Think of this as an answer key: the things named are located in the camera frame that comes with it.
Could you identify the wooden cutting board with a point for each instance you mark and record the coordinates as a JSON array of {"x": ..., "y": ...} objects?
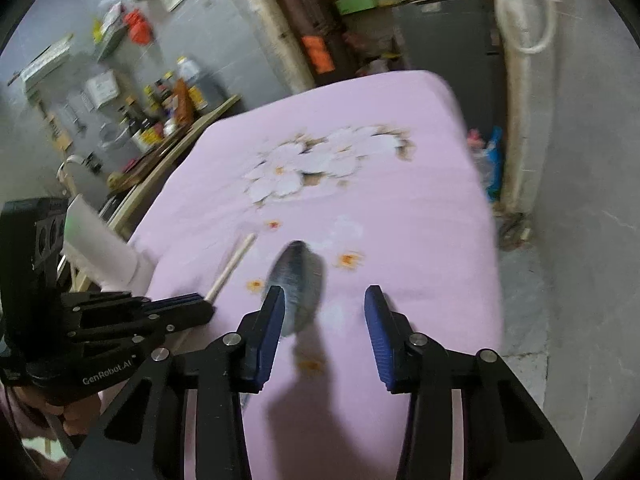
[{"x": 138, "y": 171}]

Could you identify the pink floral table cloth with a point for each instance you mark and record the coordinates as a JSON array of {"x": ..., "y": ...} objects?
[{"x": 373, "y": 174}]

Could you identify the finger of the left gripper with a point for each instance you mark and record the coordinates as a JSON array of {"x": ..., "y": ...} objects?
[
  {"x": 126, "y": 300},
  {"x": 114, "y": 323}
]

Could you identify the green plastic container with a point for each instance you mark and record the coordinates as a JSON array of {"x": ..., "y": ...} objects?
[{"x": 346, "y": 7}]

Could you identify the wall spice rack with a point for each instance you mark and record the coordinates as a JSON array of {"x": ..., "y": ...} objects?
[{"x": 110, "y": 32}]

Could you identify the white plastic utensil caddy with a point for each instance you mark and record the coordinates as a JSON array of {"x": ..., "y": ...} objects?
[{"x": 99, "y": 253}]

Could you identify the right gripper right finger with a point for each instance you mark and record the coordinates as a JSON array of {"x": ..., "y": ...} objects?
[{"x": 505, "y": 434}]

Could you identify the chrome sink faucet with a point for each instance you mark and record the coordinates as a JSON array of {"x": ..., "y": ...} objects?
[{"x": 63, "y": 174}]

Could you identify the red plastic bag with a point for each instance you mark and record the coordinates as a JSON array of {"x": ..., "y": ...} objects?
[{"x": 139, "y": 29}]

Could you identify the wooden chopstick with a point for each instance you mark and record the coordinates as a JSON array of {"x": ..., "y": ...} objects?
[{"x": 231, "y": 264}]

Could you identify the large oil jug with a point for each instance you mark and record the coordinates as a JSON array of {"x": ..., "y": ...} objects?
[{"x": 189, "y": 71}]

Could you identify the large steel spoon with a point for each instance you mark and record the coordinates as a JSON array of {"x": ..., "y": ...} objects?
[{"x": 297, "y": 284}]

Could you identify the grey refrigerator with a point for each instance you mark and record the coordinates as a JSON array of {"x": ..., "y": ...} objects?
[{"x": 458, "y": 40}]

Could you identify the dark soy sauce bottle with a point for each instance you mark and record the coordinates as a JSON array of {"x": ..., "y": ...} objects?
[{"x": 135, "y": 126}]

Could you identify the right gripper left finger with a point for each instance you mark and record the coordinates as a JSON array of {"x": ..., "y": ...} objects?
[{"x": 141, "y": 434}]

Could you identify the orange snack packet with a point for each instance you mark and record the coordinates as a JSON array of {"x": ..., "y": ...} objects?
[{"x": 184, "y": 112}]

